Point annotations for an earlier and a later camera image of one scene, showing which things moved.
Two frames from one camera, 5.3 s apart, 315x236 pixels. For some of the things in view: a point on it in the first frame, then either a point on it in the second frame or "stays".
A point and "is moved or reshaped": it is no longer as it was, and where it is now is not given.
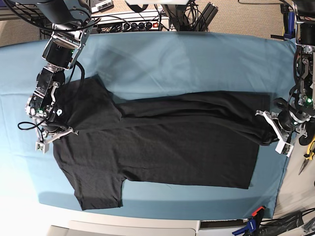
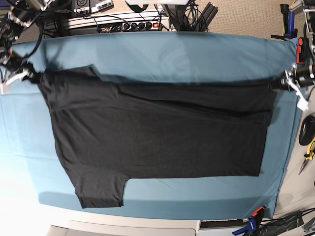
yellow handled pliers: x=308 y=156 stays
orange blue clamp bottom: x=252 y=228 stays
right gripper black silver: x=287 y=121 -> x=297 y=76
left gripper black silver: x=47 y=131 -> x=19 y=69
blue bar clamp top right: x=289 y=24 stays
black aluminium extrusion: x=206 y=17 stays
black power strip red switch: x=129 y=26 stays
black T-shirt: x=203 y=138 is moved or reshaped
